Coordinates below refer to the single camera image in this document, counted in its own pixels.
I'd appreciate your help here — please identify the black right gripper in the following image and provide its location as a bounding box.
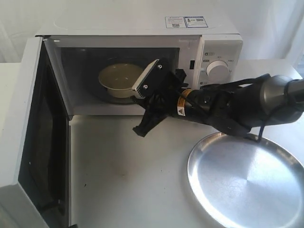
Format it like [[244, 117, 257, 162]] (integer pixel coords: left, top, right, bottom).
[[132, 58, 188, 137]]

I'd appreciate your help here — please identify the cream ceramic bowl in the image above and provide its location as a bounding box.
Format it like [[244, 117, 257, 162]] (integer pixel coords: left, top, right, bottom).
[[98, 63, 143, 98]]

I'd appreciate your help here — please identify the white microwave door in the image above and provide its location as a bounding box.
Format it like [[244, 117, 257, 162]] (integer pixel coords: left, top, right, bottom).
[[0, 36, 73, 228]]

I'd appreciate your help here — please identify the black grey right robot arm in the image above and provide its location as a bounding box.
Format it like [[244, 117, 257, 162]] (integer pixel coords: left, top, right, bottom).
[[132, 58, 304, 137]]

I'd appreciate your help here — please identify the white round control knob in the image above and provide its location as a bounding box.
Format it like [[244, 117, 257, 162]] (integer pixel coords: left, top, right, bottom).
[[206, 60, 229, 82]]

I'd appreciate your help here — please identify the white microwave oven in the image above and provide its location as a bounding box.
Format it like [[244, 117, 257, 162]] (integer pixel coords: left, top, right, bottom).
[[37, 13, 243, 116]]

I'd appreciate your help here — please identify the blue white sticker label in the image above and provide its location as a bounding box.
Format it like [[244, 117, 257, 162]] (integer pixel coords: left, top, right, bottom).
[[165, 16, 208, 29]]

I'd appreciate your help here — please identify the round silver metal plate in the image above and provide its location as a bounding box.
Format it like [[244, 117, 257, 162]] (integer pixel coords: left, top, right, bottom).
[[187, 133, 304, 228]]

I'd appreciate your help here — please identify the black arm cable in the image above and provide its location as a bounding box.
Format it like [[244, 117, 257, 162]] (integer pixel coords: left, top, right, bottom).
[[247, 104, 285, 143]]

